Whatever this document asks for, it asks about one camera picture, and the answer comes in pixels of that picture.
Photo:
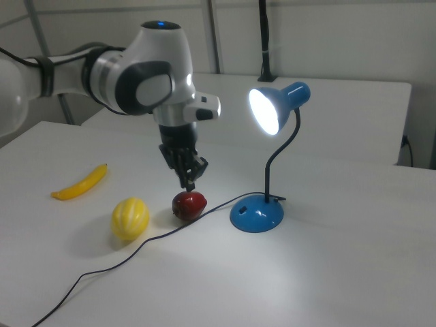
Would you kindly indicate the yellow toy banana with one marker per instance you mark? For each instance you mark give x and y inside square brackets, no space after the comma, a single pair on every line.
[85,184]

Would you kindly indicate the yellow striped toy melon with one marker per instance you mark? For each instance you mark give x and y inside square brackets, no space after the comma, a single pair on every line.
[130,218]

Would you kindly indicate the dark red toy apple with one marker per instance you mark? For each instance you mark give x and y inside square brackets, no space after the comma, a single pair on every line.
[189,206]

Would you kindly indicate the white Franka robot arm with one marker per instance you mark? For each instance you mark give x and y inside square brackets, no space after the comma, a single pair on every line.
[160,68]

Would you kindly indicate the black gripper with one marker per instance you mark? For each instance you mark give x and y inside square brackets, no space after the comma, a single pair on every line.
[178,143]

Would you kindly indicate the blue gooseneck desk lamp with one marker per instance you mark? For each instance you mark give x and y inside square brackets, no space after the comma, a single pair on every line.
[255,218]

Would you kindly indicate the black pole with clamp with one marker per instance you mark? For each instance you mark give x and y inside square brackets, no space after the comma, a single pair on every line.
[265,41]

